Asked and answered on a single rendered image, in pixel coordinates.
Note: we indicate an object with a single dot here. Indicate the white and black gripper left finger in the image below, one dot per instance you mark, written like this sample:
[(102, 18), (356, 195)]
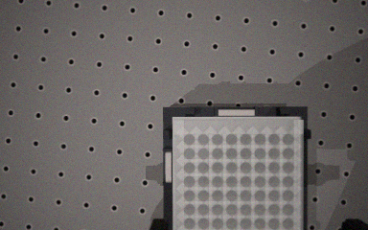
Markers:
[(159, 224)]

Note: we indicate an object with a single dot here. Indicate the white well plate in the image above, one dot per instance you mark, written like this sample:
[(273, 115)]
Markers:
[(214, 159)]

